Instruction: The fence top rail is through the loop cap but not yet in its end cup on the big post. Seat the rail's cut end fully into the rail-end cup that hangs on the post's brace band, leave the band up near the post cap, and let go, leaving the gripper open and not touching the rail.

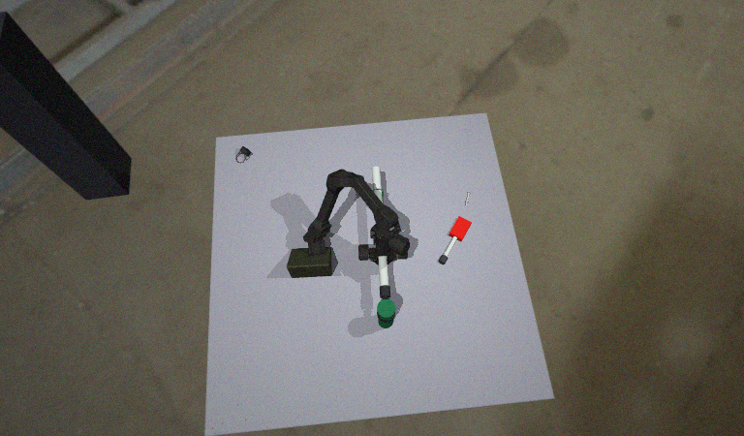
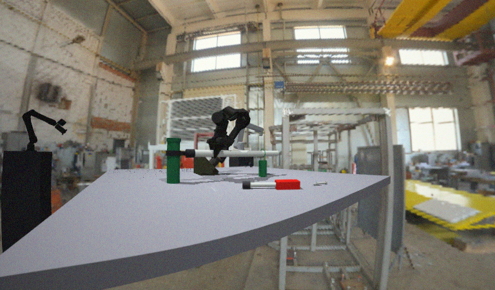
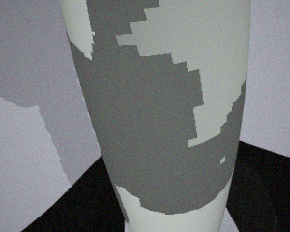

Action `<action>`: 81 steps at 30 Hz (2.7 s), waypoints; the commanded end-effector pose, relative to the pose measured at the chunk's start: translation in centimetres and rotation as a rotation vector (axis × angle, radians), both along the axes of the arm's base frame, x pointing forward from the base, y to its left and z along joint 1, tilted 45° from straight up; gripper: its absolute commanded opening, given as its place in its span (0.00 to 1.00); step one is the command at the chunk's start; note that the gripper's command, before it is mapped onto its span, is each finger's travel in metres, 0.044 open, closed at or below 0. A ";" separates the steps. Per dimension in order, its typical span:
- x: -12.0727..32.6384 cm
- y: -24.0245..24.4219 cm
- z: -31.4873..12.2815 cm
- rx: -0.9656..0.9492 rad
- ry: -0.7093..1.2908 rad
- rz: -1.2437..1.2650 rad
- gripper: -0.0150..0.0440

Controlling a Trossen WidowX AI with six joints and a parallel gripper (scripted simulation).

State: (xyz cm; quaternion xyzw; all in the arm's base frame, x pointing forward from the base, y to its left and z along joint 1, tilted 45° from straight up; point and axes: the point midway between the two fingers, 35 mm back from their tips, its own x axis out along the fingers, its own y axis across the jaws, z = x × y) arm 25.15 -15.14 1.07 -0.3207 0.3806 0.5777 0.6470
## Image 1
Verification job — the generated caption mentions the dark green post with cap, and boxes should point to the dark green post with cap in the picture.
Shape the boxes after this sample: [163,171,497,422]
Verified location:
[377,299,395,328]

